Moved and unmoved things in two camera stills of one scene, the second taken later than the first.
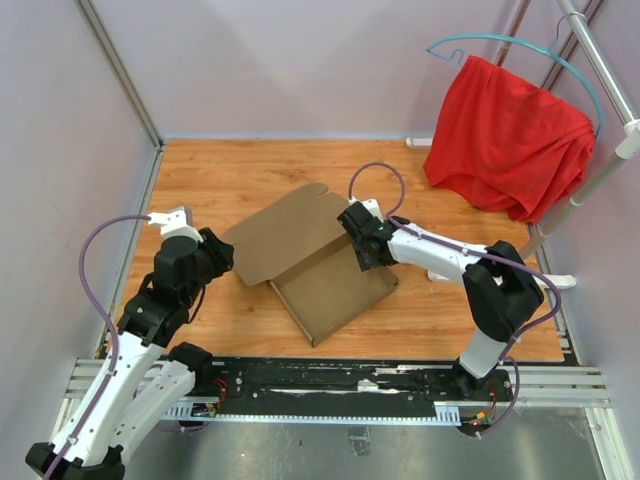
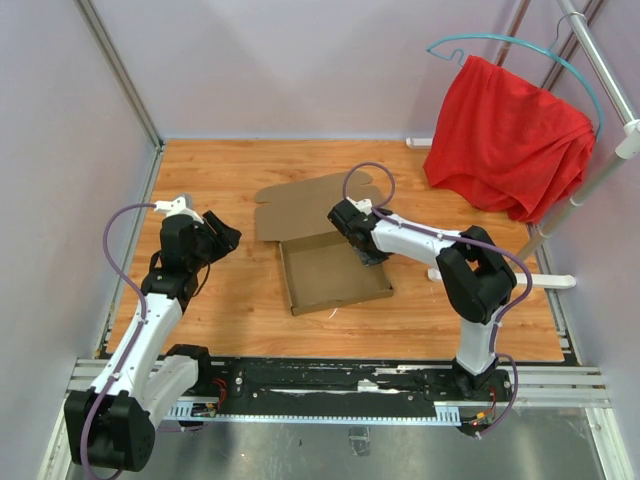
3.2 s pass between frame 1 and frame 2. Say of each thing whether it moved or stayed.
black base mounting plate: stayed
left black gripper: moved
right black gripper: stayed
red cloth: stayed
